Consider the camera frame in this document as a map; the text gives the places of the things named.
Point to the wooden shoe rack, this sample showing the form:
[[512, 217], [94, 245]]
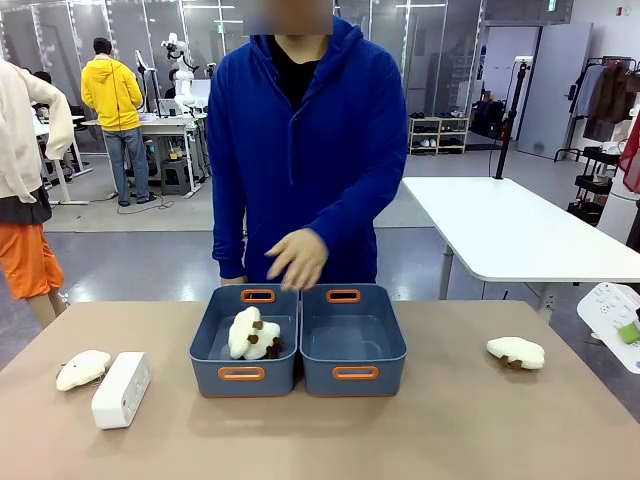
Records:
[[439, 135]]

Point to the black bags pile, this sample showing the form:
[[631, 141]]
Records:
[[489, 119]]

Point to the black tripod pole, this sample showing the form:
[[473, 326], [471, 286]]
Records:
[[511, 120]]

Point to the white sheep plush toy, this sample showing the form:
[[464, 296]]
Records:
[[267, 337], [517, 351], [244, 330], [82, 369]]

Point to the black clothes rack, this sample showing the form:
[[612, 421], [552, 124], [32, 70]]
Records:
[[607, 100]]

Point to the black utility cart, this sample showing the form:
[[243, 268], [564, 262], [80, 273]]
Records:
[[595, 185]]

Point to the person's right forearm blue sleeve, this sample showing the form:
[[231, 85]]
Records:
[[229, 235]]

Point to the person's left forearm blue sleeve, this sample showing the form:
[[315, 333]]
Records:
[[360, 210]]

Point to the grey step stool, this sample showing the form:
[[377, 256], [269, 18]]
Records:
[[175, 178]]

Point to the grey workbench desk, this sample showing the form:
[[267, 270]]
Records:
[[170, 127]]

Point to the person in cream sweater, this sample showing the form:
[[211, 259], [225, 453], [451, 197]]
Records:
[[22, 175]]

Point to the person in yellow hoodie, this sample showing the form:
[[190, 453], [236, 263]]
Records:
[[112, 100]]

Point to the grey door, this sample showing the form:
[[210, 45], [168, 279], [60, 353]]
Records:
[[552, 90]]

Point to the person in blue hoodie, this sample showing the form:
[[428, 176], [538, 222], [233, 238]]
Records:
[[305, 150]]

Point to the white folding table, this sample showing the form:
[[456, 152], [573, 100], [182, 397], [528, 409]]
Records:
[[505, 225]]

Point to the white desk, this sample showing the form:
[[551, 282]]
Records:
[[65, 165]]

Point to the person's left hand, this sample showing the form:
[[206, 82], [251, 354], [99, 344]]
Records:
[[299, 260]]

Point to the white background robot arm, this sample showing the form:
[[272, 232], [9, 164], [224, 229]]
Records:
[[181, 75]]

